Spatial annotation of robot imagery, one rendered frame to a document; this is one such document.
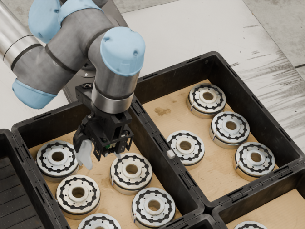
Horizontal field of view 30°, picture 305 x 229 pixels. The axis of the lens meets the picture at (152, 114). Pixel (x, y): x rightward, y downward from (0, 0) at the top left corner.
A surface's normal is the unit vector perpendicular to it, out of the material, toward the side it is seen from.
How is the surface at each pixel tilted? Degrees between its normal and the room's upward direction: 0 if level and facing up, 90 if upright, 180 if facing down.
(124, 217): 0
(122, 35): 6
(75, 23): 42
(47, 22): 50
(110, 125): 84
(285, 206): 0
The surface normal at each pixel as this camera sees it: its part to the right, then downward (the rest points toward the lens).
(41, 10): -0.60, -0.16
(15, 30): 0.28, -0.49
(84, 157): -0.79, 0.16
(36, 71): -0.30, -0.05
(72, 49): 0.03, 0.31
